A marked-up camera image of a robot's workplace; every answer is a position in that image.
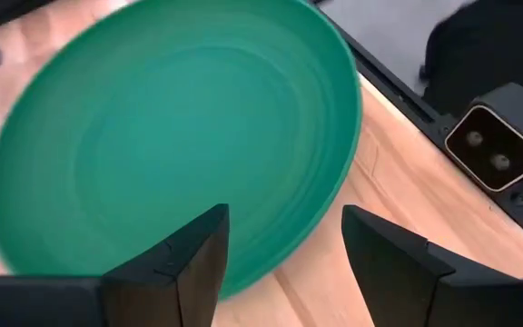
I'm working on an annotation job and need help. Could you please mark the black camera with silver rim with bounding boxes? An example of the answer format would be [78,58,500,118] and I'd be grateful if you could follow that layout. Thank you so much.
[444,83,523,193]

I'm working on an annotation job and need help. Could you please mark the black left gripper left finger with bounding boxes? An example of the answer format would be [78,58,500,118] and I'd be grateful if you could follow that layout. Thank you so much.
[0,203,231,327]

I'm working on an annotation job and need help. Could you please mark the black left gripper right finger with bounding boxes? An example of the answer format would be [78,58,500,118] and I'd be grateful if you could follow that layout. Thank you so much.
[341,203,523,327]

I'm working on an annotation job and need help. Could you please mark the black rounded object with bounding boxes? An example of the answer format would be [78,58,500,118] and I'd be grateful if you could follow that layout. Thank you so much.
[418,0,523,117]

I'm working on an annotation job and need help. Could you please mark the green plate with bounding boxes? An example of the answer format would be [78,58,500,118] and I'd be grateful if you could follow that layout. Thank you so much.
[0,0,363,301]

